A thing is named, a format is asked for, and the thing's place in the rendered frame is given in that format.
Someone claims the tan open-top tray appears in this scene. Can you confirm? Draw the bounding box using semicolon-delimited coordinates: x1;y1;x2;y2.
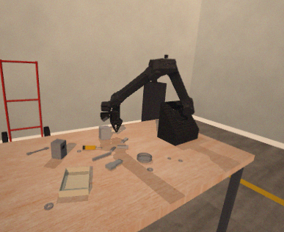
59;167;90;197

